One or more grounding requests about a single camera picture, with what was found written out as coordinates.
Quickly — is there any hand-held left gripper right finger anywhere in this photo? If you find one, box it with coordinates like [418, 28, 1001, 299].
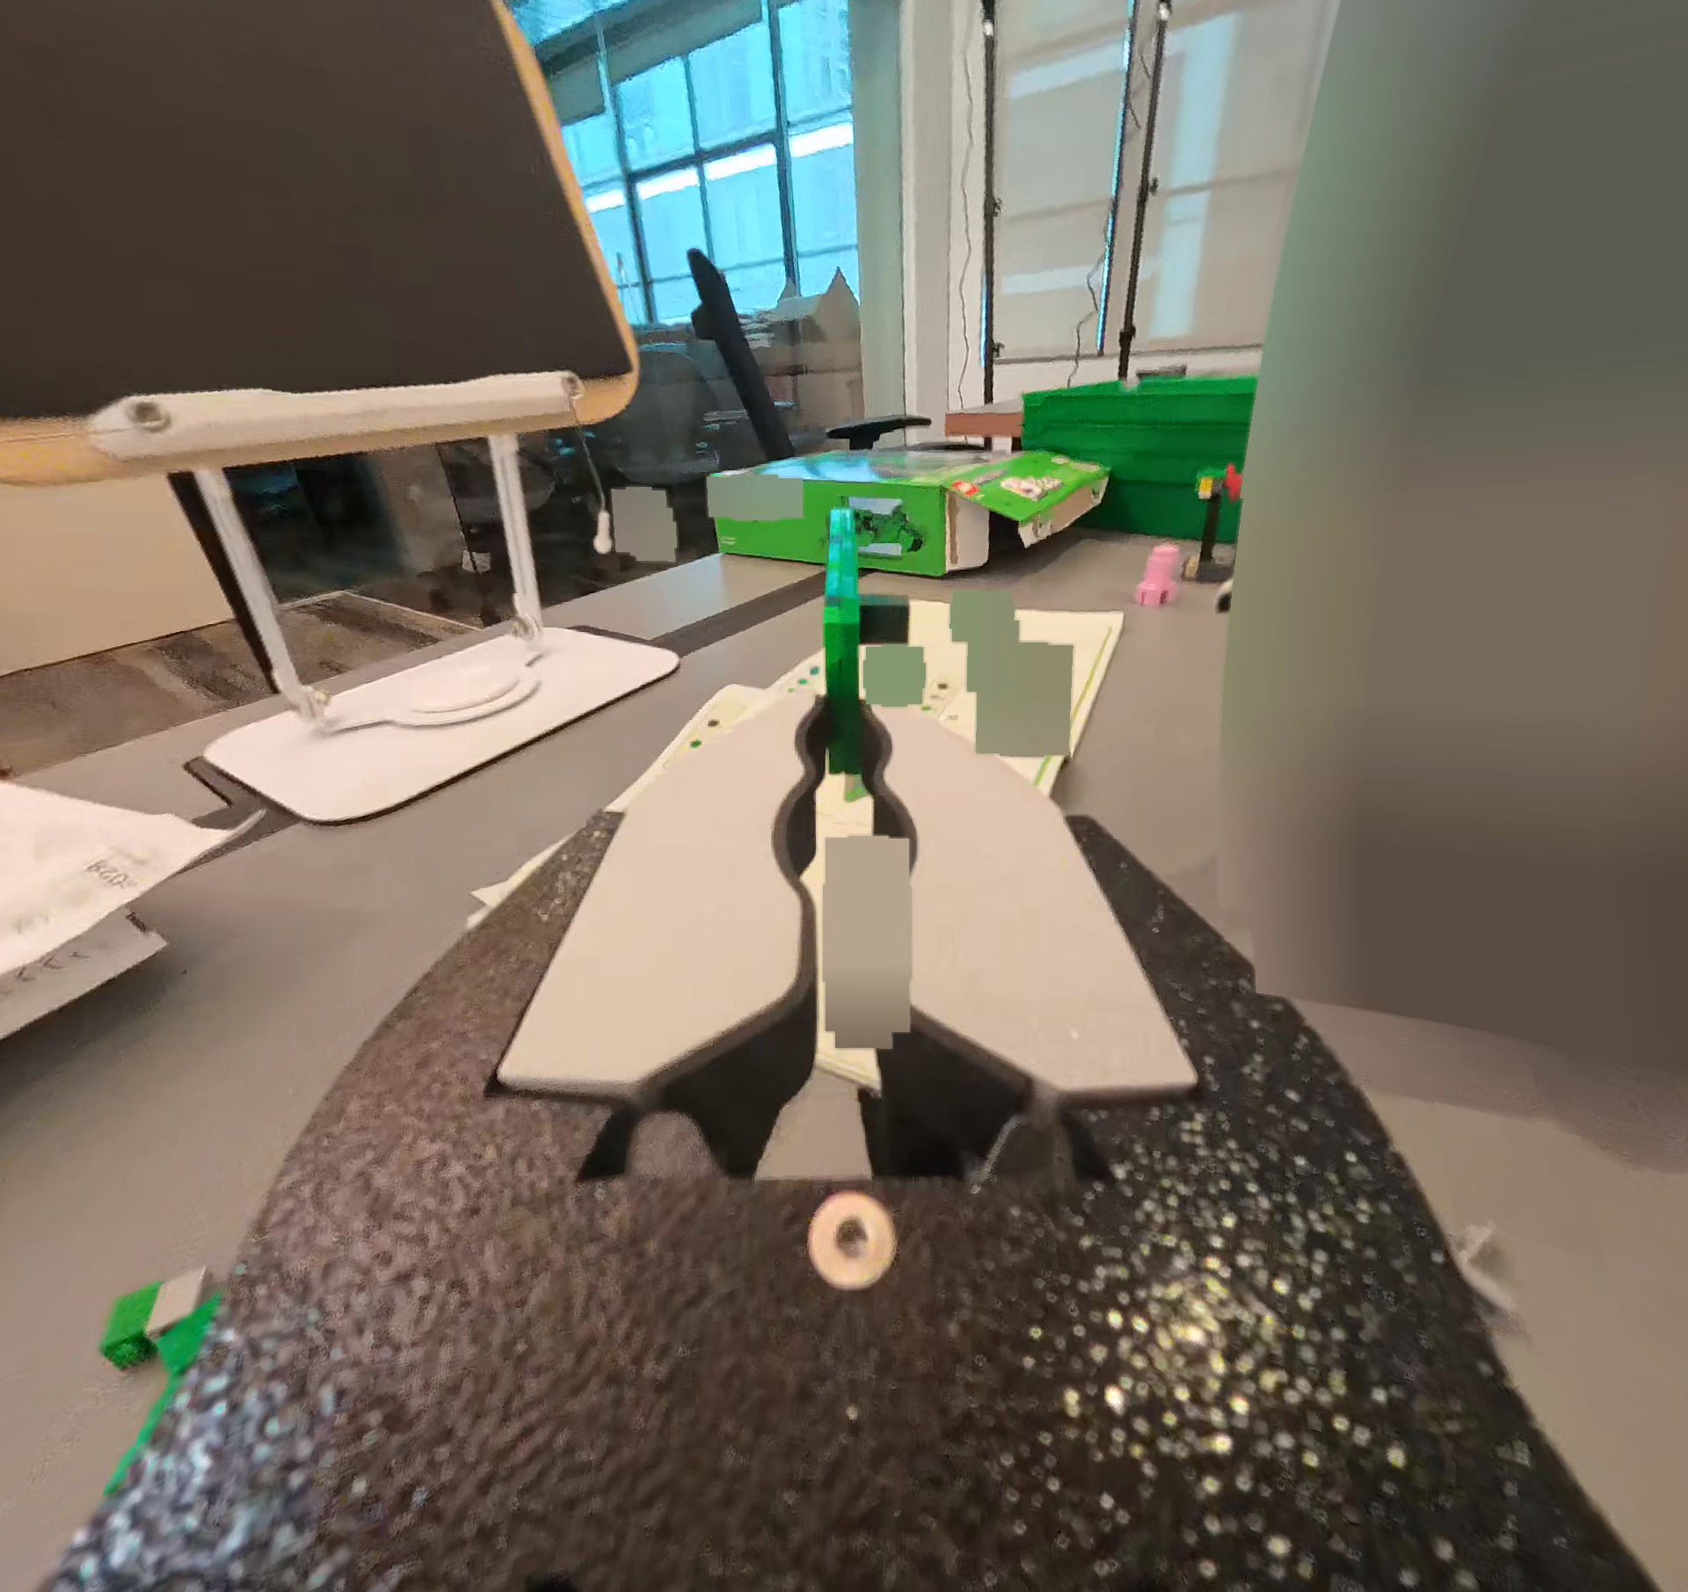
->
[870, 701, 1199, 1105]

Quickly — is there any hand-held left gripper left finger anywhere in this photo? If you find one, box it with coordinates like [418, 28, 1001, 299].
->
[498, 690, 826, 1098]

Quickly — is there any green brick plate assembly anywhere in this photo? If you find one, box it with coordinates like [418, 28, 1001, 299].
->
[819, 497, 913, 776]

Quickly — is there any grey desk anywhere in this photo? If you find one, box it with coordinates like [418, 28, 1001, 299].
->
[0, 523, 1688, 1395]

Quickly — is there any open building instruction booklet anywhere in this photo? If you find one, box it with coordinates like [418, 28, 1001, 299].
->
[468, 595, 1125, 1093]

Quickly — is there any green toy set box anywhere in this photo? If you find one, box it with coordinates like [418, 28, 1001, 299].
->
[707, 448, 1113, 578]

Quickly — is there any black brick tower model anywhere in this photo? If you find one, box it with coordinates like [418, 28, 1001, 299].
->
[1182, 464, 1248, 585]

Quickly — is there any green plastic bin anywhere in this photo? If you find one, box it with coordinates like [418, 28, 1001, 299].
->
[1022, 376, 1261, 545]

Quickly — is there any crumpled white paper bag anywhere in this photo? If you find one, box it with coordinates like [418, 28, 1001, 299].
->
[0, 780, 246, 1040]

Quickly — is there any black office chair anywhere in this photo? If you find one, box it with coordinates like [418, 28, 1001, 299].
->
[686, 249, 932, 465]

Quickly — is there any pile of loose small bricks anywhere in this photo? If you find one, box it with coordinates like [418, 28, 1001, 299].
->
[102, 1268, 227, 1493]

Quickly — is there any black board on white stand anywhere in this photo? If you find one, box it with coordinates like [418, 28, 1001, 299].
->
[0, 0, 680, 824]

